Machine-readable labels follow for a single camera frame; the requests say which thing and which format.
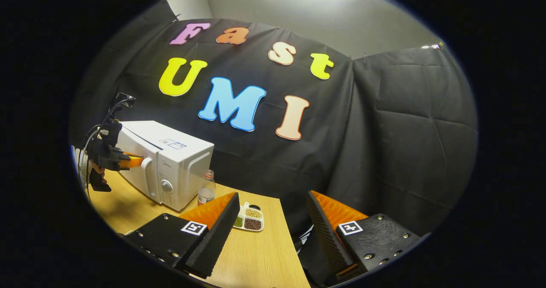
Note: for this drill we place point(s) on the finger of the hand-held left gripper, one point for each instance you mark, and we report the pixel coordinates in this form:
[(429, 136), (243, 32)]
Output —
[(132, 161)]

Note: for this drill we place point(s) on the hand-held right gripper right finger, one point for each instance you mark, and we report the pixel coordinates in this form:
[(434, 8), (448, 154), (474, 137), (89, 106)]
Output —
[(326, 241)]

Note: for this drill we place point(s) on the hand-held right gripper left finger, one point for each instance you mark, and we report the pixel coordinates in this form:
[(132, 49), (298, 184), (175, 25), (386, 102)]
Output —
[(219, 234)]

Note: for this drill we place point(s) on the white microwave oven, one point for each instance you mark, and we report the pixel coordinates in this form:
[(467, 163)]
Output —
[(179, 155)]

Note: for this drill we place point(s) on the white divided dish with beans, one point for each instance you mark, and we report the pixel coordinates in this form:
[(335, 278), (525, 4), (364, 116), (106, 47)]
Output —
[(251, 219)]

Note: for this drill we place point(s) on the clear plastic bottle red label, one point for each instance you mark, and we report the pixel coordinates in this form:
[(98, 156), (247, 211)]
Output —
[(207, 190)]

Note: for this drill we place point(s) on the small ceiling light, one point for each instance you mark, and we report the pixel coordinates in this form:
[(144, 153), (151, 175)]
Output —
[(431, 46)]

